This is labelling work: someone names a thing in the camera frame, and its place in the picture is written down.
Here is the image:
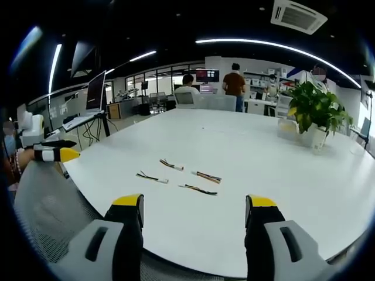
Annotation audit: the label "long curved ceiling light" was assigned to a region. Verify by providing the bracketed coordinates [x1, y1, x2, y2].
[195, 37, 363, 89]

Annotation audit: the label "white JST connector thin wires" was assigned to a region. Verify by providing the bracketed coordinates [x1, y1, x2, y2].
[135, 170, 170, 185]

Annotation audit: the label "green potted plant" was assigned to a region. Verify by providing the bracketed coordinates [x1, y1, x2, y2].
[286, 81, 354, 155]

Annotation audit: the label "white ceiling air vent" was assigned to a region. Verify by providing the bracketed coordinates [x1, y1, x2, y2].
[270, 0, 329, 36]

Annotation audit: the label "white JST connector short wires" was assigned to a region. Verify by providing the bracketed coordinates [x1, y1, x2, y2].
[159, 158, 185, 172]

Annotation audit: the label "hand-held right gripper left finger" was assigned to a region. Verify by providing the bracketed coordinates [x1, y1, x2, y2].
[49, 193, 145, 281]

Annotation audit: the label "grey mesh office chair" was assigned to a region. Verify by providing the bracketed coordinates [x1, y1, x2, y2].
[13, 160, 165, 281]

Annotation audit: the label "JST connector long dark wires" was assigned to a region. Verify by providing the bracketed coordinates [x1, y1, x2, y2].
[178, 183, 219, 196]

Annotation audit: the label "red wall screen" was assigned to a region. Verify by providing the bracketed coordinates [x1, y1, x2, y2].
[195, 68, 220, 84]

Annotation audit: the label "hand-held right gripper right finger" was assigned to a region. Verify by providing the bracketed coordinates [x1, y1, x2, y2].
[244, 194, 335, 281]

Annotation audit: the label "tilted computer monitor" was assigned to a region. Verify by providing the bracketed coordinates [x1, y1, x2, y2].
[85, 70, 107, 112]

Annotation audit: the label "JST connector thick wire bundle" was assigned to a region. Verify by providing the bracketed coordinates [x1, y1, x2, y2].
[191, 170, 223, 186]

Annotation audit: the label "clear plastic box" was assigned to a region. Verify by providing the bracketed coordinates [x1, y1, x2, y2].
[277, 117, 303, 140]

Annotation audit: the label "dark side chair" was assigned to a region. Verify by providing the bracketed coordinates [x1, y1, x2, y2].
[349, 116, 372, 150]

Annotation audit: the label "storage shelves with boxes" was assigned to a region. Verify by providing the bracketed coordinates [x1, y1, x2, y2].
[243, 67, 295, 93]

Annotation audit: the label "short ceiling light strip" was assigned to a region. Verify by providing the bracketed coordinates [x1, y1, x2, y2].
[128, 50, 158, 63]

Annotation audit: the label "pink bead bracelet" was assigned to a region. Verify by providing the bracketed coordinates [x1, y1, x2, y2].
[15, 148, 24, 176]

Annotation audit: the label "person's left hand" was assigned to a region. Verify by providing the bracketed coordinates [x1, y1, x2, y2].
[18, 149, 37, 174]

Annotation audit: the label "white chair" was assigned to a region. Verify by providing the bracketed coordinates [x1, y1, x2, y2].
[202, 95, 238, 112]
[173, 91, 196, 109]

